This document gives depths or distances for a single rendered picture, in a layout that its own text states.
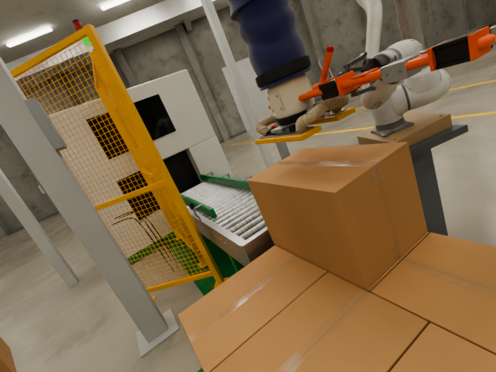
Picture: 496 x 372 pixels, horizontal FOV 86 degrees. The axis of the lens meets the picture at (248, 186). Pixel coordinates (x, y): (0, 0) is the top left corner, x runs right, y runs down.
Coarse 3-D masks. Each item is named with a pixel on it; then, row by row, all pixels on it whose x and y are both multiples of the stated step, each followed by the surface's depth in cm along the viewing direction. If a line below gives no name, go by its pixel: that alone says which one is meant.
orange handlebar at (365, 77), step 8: (480, 40) 53; (488, 40) 53; (480, 48) 54; (424, 56) 62; (408, 64) 65; (416, 64) 64; (424, 64) 63; (360, 72) 80; (368, 72) 76; (376, 72) 73; (352, 80) 80; (360, 80) 78; (368, 80) 76; (312, 88) 119; (344, 88) 84; (304, 96) 100; (312, 96) 96
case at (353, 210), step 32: (288, 160) 140; (320, 160) 119; (352, 160) 103; (384, 160) 94; (256, 192) 134; (288, 192) 108; (320, 192) 90; (352, 192) 87; (384, 192) 95; (416, 192) 104; (288, 224) 122; (320, 224) 99; (352, 224) 89; (384, 224) 97; (416, 224) 106; (320, 256) 111; (352, 256) 92; (384, 256) 98
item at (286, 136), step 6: (294, 126) 103; (312, 126) 99; (318, 126) 97; (270, 132) 116; (282, 132) 112; (288, 132) 107; (294, 132) 101; (300, 132) 97; (306, 132) 96; (312, 132) 96; (264, 138) 118; (270, 138) 113; (276, 138) 108; (282, 138) 104; (288, 138) 101; (294, 138) 98; (300, 138) 95; (306, 138) 95
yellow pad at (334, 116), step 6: (342, 108) 108; (348, 108) 105; (354, 108) 105; (336, 114) 104; (342, 114) 102; (348, 114) 104; (318, 120) 111; (324, 120) 108; (330, 120) 105; (336, 120) 103
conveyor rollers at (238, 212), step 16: (192, 192) 337; (208, 192) 309; (224, 192) 280; (240, 192) 258; (224, 208) 233; (240, 208) 219; (256, 208) 205; (224, 224) 203; (240, 224) 190; (256, 224) 185
